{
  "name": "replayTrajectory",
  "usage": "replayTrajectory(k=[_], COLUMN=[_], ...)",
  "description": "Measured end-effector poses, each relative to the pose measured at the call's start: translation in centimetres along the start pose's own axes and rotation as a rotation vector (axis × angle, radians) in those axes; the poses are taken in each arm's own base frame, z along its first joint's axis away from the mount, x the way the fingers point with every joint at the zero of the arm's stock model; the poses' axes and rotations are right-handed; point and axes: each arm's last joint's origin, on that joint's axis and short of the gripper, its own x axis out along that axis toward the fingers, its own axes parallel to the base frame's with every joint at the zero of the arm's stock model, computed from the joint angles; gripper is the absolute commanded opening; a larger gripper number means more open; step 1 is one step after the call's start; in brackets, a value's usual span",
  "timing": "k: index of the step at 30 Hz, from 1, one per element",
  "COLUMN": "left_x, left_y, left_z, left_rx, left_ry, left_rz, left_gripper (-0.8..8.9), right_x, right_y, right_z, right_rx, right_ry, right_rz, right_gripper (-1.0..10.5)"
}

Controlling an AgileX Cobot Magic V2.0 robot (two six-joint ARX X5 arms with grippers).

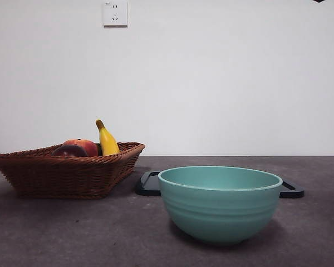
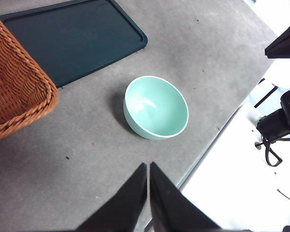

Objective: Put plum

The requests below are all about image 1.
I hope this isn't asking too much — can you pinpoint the teal ribbed bowl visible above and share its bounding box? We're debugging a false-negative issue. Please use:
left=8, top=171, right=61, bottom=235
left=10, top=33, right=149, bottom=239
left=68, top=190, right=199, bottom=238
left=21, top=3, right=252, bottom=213
left=158, top=165, right=283, bottom=246

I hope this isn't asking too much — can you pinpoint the dark red plum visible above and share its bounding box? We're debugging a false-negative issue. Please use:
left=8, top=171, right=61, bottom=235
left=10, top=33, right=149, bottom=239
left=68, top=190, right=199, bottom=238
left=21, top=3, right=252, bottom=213
left=51, top=145, right=89, bottom=157

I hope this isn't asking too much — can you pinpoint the dark rectangular tray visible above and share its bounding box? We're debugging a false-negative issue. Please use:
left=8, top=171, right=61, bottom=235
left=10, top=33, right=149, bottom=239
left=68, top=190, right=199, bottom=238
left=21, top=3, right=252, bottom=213
left=135, top=171, right=305, bottom=199

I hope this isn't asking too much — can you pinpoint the yellow banana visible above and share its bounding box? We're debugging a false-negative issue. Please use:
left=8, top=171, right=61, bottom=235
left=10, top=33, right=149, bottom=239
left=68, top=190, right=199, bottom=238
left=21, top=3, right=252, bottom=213
left=95, top=119, right=121, bottom=156

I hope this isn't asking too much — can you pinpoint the red orange peach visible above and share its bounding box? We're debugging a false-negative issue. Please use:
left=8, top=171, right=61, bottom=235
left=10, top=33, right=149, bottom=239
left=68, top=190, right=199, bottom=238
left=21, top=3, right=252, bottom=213
left=61, top=138, right=99, bottom=157

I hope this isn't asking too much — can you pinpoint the brown wicker basket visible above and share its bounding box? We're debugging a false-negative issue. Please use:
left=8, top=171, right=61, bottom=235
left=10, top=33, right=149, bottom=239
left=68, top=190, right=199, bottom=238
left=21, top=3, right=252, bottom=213
left=0, top=142, right=146, bottom=200

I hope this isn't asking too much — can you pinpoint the white wall socket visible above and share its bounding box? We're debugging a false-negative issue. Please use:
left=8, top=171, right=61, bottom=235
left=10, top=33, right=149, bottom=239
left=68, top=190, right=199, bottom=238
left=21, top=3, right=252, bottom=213
left=103, top=1, right=128, bottom=28

